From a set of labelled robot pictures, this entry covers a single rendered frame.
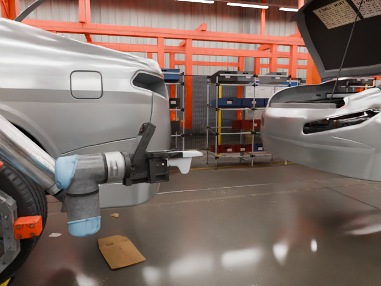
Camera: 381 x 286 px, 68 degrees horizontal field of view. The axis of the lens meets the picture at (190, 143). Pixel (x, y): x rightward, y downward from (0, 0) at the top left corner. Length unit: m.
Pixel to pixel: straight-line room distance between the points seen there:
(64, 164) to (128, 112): 1.04
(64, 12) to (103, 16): 1.23
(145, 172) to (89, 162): 0.15
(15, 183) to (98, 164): 0.78
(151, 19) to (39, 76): 9.71
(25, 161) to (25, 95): 0.98
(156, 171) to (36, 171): 0.30
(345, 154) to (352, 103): 0.41
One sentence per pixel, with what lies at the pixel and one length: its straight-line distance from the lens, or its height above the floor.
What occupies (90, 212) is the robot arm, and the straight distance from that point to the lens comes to 0.72.
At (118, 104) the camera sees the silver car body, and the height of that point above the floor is 1.36.
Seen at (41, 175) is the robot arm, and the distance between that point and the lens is 0.81.
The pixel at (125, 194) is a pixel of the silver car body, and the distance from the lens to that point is 1.78.
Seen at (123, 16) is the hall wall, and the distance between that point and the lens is 11.19.
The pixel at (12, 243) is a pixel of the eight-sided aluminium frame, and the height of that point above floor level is 0.80.
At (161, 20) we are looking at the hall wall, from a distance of 11.32.
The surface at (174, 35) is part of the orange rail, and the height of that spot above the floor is 3.06.
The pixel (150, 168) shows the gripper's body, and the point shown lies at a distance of 0.74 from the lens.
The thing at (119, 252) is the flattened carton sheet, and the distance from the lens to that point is 2.87.
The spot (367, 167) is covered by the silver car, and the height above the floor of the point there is 0.86.
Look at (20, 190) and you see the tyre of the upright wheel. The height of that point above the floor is 1.00.
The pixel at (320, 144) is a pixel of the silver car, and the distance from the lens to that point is 2.66.
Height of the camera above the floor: 1.38
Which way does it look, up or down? 8 degrees down
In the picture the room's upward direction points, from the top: straight up
